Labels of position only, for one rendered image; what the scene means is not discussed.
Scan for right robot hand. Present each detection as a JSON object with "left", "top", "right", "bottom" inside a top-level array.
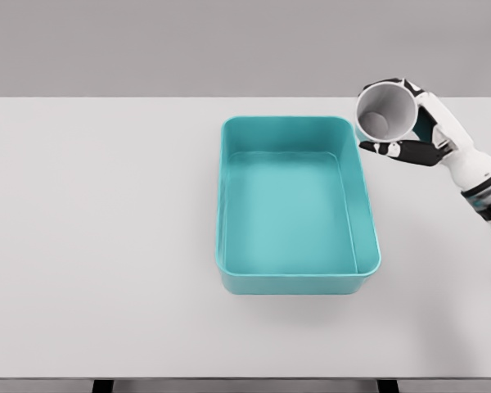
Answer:
[{"left": 359, "top": 76, "right": 474, "bottom": 168}]

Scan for white paper cup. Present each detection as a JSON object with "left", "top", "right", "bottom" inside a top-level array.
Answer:
[{"left": 355, "top": 81, "right": 420, "bottom": 144}]

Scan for teal plastic basket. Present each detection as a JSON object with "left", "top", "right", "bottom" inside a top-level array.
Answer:
[{"left": 214, "top": 115, "right": 383, "bottom": 296}]

